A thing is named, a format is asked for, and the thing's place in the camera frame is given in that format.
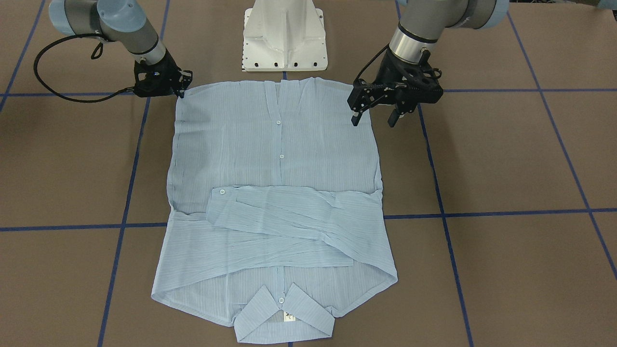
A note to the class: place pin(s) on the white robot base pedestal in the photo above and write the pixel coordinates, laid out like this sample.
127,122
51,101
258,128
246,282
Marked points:
284,36

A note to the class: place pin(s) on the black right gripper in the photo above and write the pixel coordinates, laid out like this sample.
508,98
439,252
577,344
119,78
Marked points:
168,71

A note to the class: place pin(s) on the light blue button-up shirt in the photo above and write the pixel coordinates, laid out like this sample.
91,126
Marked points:
276,225

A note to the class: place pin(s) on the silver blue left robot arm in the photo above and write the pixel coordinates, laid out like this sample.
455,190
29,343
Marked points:
423,22

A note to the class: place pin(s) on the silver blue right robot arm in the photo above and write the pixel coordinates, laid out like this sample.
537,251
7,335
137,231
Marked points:
122,21

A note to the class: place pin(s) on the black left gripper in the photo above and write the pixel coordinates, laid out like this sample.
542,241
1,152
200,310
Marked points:
388,73

